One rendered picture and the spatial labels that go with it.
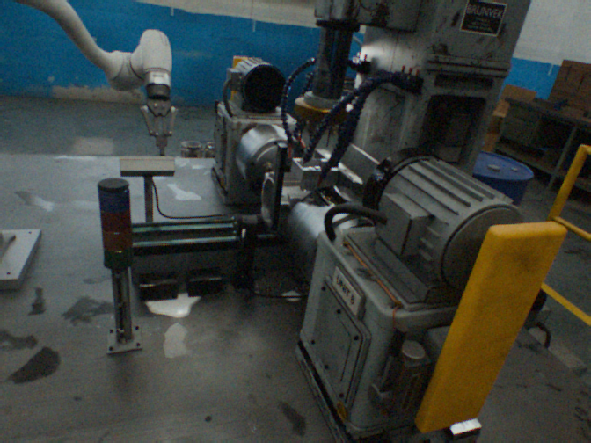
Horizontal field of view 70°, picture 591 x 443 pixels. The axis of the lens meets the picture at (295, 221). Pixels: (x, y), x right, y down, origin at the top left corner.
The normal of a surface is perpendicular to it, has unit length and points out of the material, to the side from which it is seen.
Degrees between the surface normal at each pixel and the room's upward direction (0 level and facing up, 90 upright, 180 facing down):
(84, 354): 0
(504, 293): 90
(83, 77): 90
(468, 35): 90
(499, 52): 90
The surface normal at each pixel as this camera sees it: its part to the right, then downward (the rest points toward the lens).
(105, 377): 0.13, -0.88
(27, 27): 0.29, 0.47
